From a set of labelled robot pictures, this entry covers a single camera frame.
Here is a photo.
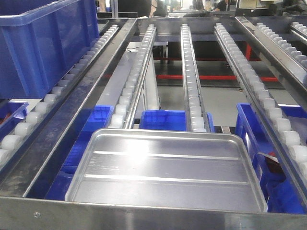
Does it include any white roller track far left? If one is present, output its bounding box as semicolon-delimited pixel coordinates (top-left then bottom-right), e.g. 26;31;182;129
0;24;118;168

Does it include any white roller track centre left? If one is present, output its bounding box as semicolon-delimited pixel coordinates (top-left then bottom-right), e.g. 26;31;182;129
108;24;156;129

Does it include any blue bin lower centre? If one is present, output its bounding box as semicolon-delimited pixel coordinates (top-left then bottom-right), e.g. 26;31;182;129
139;109;215;133

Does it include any white roller track centre right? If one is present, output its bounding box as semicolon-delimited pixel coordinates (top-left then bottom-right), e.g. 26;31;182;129
215;23;307;179

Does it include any white roller track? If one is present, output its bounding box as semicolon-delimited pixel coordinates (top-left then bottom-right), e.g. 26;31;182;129
108;24;156;129
0;24;118;168
180;23;211;133
215;23;307;179
256;21;307;72

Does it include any steel shelf frame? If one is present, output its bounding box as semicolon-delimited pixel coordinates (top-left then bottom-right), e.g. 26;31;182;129
0;16;307;230

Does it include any small blue bin left edge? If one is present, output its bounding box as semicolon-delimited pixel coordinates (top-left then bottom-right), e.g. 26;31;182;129
0;101;29;141

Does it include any white roller track far right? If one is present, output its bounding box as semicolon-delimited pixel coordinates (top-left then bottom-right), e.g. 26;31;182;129
256;21;307;72

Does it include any silver metal tray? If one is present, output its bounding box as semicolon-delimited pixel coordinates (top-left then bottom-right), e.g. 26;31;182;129
65;129;267;212

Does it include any blue bin lower right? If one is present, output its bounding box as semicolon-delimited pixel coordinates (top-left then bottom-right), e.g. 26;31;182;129
235;103;306;214

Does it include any large blue bin top left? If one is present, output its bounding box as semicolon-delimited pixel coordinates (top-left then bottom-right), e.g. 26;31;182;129
0;0;99;99

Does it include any blue bin lower left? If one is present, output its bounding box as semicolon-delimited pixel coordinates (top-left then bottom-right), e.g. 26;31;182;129
45;105;114;201

